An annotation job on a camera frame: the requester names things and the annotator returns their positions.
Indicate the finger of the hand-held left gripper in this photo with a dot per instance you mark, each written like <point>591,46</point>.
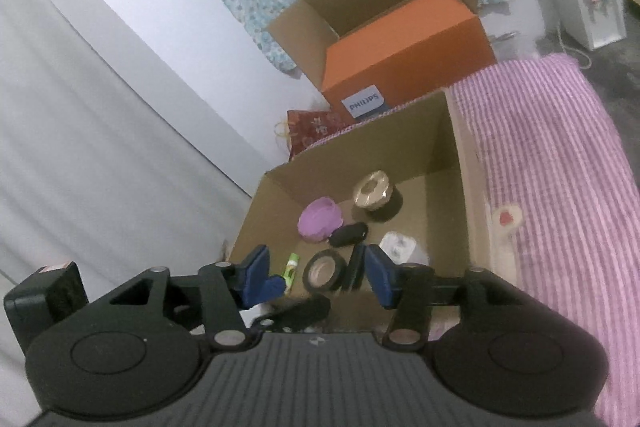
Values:
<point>300,312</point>
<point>275,289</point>

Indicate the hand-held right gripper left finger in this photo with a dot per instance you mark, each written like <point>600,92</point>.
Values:
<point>255,277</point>

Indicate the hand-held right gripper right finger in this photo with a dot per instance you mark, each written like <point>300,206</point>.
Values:
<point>380,282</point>

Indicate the green tube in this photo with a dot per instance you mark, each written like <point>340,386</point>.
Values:
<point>290,269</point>

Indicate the black cylinder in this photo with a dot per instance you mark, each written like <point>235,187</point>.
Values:
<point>354,269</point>

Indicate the black tape roll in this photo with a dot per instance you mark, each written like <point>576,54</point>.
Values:
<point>310,274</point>

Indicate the white charger plug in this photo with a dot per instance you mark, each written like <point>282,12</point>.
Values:
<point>400,247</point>

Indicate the black key fob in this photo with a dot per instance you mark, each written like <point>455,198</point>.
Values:
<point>350,234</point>

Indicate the pink plastic lid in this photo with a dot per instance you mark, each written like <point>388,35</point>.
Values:
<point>320,219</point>

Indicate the dark jar with gold lid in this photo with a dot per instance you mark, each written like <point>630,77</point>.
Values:
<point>372,192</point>

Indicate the printed cardboard box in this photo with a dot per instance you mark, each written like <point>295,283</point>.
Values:
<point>450,207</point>

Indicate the red gift bag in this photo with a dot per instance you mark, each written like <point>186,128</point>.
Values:
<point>315,129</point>

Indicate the purple checked tablecloth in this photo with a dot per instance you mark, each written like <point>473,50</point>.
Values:
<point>550,157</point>

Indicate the orange box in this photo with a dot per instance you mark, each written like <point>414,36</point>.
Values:
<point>410,52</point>

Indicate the white water dispenser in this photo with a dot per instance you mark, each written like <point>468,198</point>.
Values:
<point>585,12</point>

